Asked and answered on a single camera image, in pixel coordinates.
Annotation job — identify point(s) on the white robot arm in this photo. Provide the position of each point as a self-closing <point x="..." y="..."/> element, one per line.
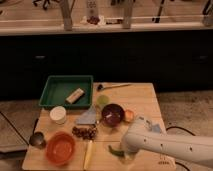
<point x="140" y="135"/>

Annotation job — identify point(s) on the wooden handled brush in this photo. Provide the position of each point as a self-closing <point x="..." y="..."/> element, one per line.
<point x="102" y="87"/>

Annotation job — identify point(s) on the bunch of dark grapes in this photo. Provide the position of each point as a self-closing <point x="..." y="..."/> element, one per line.
<point x="85" y="133"/>

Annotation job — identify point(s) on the dark purple bowl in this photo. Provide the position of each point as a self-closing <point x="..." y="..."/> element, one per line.
<point x="112" y="115"/>

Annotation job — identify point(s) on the beige wooden block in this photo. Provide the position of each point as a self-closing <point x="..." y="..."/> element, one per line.
<point x="73" y="97"/>

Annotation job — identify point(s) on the blue sponge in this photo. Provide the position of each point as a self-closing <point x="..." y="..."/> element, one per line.
<point x="156" y="128"/>

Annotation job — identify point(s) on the red yellow apple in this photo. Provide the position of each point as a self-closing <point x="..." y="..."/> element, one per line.
<point x="128" y="116"/>

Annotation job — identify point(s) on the orange plastic bowl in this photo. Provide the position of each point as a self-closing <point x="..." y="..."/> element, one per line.
<point x="60" y="148"/>

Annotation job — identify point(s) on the green plastic tray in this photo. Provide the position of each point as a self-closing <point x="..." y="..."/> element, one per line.
<point x="59" y="87"/>

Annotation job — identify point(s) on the green pepper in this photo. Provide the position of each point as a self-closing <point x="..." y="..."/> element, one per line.
<point x="117" y="153"/>

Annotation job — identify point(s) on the green lime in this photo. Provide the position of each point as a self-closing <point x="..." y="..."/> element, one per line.
<point x="102" y="100"/>

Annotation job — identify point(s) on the white paper cup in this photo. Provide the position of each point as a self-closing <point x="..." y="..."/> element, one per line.
<point x="58" y="114"/>

